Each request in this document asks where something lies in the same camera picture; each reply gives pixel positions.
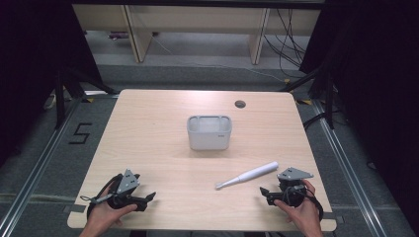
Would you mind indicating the white electric toothbrush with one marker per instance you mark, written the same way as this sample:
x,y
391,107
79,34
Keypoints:
x,y
249,175

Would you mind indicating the person's left hand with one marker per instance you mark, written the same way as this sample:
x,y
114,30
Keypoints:
x,y
104,213

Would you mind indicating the yellow floor tape piece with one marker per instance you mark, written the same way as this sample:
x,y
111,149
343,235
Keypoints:
x,y
304,102

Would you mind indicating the light wooden desk frame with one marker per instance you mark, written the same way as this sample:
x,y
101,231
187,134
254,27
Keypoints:
x,y
197,19

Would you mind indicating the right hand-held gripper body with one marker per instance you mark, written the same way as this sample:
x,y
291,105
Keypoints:
x,y
292,184

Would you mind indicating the person's right hand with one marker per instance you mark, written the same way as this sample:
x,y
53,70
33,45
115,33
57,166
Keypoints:
x,y
303,214

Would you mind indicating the black curtain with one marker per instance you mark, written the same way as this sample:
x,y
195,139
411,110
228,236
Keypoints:
x,y
36,65
375,85

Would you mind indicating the black metal stand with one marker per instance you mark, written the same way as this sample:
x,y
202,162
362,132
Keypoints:
x,y
60,98
329,98

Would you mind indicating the white plastic holder box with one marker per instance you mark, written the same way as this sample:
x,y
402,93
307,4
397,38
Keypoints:
x,y
209,133

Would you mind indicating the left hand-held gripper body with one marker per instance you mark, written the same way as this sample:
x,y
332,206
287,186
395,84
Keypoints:
x,y
127,183

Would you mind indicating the metal floor rail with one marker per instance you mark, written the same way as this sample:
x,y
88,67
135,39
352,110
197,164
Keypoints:
x,y
36,164
349,171

